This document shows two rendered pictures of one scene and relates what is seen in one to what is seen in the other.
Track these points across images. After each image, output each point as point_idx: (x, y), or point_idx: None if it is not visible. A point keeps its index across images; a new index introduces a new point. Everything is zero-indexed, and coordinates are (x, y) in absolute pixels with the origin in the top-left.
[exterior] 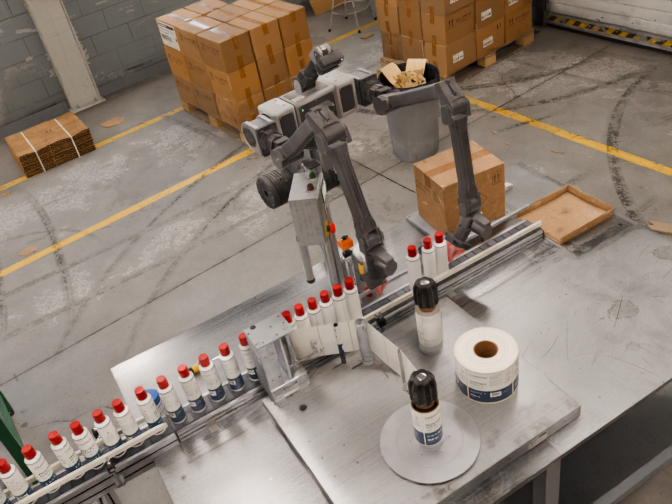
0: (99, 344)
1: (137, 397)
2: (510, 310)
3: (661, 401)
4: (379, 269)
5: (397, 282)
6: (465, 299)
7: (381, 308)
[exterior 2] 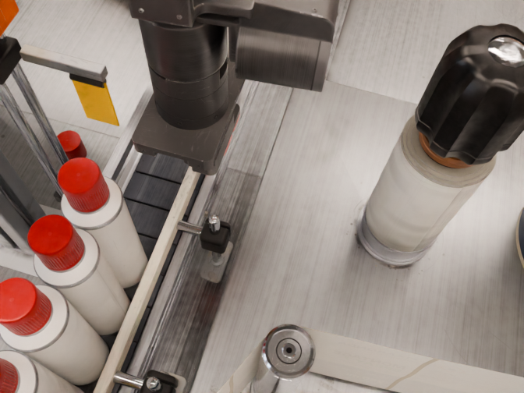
0: None
1: None
2: (426, 47)
3: None
4: (280, 76)
5: (123, 86)
6: None
7: (184, 192)
